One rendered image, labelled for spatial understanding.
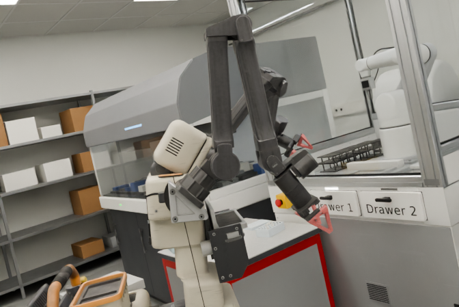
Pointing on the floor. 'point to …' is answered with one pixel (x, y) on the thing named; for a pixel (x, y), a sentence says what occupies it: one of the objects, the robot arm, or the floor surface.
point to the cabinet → (389, 262)
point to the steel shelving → (11, 284)
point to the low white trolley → (274, 270)
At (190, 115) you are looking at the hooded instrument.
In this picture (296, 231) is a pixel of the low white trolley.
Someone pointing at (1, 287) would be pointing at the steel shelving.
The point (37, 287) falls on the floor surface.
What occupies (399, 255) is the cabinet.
